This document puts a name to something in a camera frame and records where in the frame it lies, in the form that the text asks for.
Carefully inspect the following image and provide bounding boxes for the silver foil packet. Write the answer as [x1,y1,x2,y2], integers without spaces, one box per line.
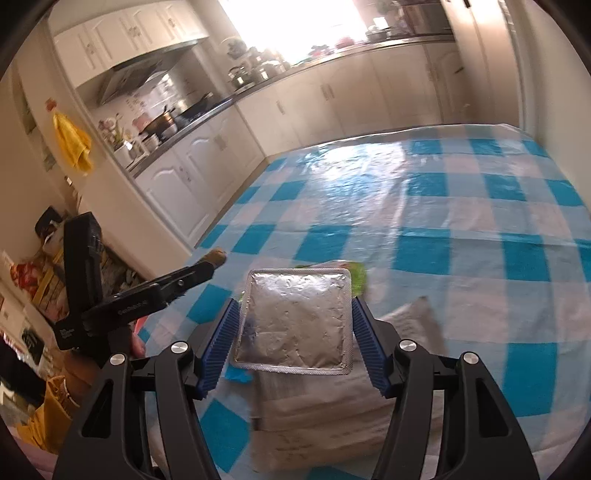
[230,268,353,376]

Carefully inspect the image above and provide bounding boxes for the white lower kitchen cabinets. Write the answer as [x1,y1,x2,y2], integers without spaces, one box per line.
[133,41,468,246]

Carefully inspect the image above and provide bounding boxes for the white kitchen cabinets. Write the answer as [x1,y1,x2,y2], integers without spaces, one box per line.
[48,1,208,87]
[133,41,468,246]

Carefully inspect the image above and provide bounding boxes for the white upper kitchen cabinets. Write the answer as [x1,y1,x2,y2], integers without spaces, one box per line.
[48,1,208,87]

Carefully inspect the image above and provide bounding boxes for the white folded paper bag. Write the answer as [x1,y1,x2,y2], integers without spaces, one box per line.
[249,295,448,473]

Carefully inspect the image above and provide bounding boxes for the green snack wrapper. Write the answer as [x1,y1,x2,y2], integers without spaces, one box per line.
[297,259,368,297]

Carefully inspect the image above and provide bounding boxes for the yellow bag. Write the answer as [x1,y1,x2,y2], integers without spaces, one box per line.
[16,375,80,454]

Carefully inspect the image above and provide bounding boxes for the white flower pot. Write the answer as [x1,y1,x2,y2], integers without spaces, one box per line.
[113,141,133,169]

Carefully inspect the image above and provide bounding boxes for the yellow hanging towel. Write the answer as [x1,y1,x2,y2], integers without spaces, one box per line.
[52,110,94,175]

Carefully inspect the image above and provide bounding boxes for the blue white checkered tablecloth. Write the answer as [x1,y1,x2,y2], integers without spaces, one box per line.
[139,125,590,478]

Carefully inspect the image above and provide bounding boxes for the steel pot on stove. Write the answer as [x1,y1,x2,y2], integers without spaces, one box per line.
[141,107,177,140]

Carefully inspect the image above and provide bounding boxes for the black frying pan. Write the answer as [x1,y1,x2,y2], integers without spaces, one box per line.
[174,92,214,128]

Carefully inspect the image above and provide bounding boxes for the steel range hood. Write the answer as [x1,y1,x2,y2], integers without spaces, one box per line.
[96,40,198,105]

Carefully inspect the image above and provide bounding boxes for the steel kettle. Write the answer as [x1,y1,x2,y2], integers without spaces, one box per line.
[228,65,252,90]

